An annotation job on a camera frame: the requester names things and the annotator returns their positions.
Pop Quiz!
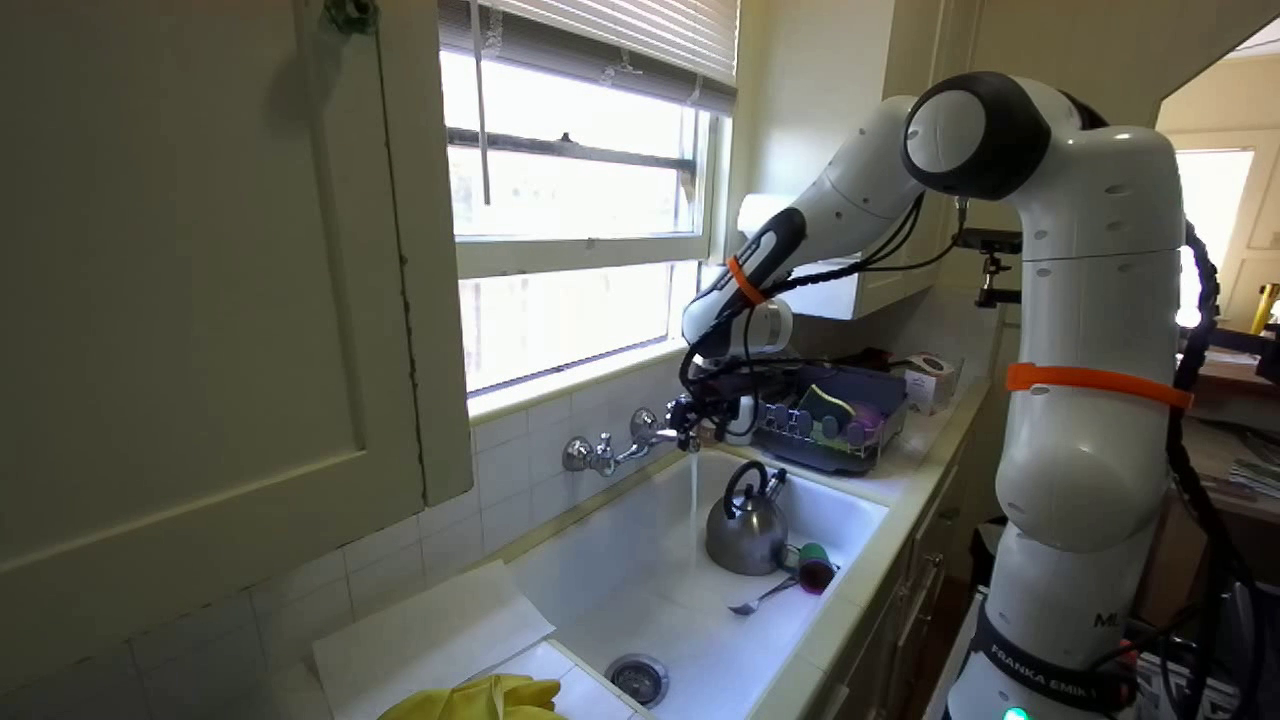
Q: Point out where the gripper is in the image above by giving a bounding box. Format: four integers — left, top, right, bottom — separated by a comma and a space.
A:
666, 362, 766, 454

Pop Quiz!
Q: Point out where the chrome wall tap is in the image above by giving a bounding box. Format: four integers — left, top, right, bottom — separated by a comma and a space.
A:
561, 405, 701, 478

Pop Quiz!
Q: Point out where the white bottle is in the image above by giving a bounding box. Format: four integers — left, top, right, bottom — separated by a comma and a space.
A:
722, 395, 759, 447

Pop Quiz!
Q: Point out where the steel kettle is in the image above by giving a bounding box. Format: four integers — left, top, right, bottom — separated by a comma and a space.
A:
704, 460, 792, 577

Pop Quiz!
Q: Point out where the green plate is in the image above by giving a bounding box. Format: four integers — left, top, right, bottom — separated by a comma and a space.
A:
798, 384, 858, 429

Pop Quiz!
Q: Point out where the dish rack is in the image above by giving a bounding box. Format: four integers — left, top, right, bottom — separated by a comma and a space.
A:
751, 364, 910, 477

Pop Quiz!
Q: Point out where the white sink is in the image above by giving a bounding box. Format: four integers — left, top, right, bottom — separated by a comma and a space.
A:
503, 445, 891, 720

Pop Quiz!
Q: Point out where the purple cup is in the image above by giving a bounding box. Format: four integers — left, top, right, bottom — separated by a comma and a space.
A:
843, 403, 887, 447

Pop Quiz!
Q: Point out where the metal spoon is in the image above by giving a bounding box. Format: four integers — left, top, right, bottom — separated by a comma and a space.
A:
727, 574, 802, 617

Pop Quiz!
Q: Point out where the green and maroon cup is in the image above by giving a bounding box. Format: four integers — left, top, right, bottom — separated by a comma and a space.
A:
794, 542, 839, 597

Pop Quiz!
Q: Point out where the white box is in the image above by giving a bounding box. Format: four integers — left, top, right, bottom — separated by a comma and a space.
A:
904, 352, 962, 417

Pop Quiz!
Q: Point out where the window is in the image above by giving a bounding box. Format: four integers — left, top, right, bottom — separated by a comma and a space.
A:
438, 0, 739, 399
1173, 147, 1257, 330

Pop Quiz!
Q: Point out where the sink drain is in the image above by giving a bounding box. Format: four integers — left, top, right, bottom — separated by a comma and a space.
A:
604, 654, 670, 710

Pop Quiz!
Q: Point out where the drawer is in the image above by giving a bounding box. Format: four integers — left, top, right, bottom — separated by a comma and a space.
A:
880, 520, 966, 691

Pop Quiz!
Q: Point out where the white paper sheet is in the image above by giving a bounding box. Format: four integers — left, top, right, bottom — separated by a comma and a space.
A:
311, 559, 557, 720

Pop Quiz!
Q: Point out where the yellow rubber glove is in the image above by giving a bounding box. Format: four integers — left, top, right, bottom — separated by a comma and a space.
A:
377, 673, 567, 720

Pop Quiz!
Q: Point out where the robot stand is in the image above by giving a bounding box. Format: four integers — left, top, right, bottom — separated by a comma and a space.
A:
922, 590, 1280, 720

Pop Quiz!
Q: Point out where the window blind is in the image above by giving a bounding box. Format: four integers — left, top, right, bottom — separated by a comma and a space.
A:
438, 0, 741, 117

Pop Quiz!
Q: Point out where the cream cabinet door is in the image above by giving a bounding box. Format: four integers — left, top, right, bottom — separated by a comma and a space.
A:
0, 0, 477, 603

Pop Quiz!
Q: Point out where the wall cabinet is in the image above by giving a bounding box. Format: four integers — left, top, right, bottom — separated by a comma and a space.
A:
735, 0, 976, 322

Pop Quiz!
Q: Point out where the drawer handle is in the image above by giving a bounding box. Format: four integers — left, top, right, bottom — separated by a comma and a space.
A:
898, 553, 947, 604

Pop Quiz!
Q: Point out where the camera on mount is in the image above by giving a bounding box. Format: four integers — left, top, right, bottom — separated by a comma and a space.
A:
953, 227, 1024, 310

